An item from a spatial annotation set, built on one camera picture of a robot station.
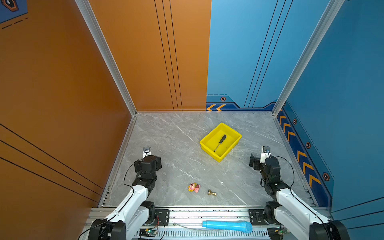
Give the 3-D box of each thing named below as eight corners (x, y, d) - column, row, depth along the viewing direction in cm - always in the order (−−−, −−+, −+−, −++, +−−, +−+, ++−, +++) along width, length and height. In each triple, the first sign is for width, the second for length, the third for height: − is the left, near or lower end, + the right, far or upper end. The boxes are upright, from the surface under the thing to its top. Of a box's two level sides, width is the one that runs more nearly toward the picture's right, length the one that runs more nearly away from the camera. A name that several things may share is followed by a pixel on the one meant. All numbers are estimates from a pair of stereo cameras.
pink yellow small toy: (187, 190, 84) (187, 188, 81) (190, 183, 86) (190, 180, 83) (197, 194, 83) (197, 192, 79) (199, 186, 85) (200, 184, 82)
